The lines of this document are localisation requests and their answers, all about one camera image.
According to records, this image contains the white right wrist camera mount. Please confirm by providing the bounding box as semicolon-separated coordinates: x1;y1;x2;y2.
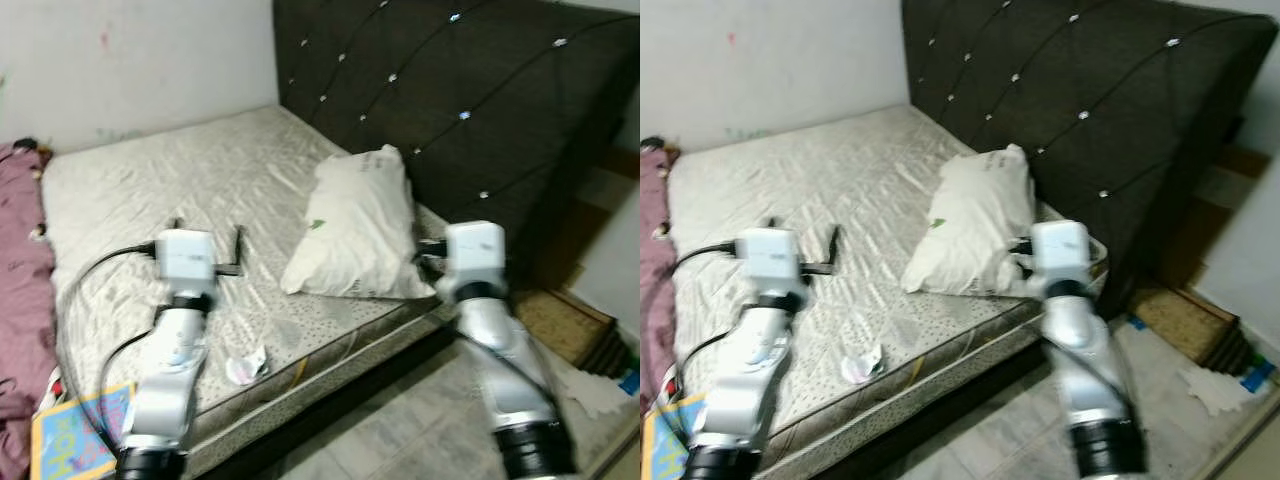
443;221;508;291
1030;221;1093;286

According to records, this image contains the white pillow with tree print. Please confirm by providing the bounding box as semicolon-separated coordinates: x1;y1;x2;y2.
280;145;438;301
900;143;1041;298

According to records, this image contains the dark bed frame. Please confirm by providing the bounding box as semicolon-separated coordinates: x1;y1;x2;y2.
215;315;471;480
830;330;1061;480

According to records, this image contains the torn white paper sheet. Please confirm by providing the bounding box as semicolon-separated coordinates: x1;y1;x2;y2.
555;365;626;416
1180;365;1251;416

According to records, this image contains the pink cartoon print blanket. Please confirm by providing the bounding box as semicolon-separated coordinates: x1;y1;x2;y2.
640;145;681;416
0;143;59;480

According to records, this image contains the white quilted mattress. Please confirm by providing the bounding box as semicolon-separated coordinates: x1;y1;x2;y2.
40;105;451;476
668;105;1109;476

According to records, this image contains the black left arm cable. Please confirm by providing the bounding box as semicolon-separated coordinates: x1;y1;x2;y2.
672;243;739;401
55;245;158;441

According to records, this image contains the dark tufted headboard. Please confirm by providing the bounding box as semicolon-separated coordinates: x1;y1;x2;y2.
900;0;1280;321
272;0;641;291

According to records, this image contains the colourful children's book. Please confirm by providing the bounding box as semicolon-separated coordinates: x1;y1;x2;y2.
30;383;136;480
643;393;706;480

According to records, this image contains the brown floor mat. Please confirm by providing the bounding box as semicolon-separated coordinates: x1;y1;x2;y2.
1130;285;1241;366
515;290;616;366

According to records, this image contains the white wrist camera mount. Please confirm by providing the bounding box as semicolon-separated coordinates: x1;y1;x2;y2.
443;221;508;291
735;228;803;301
1030;221;1093;286
152;229;219;298

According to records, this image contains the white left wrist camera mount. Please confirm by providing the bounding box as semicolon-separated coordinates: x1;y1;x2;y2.
152;229;219;298
735;228;803;301

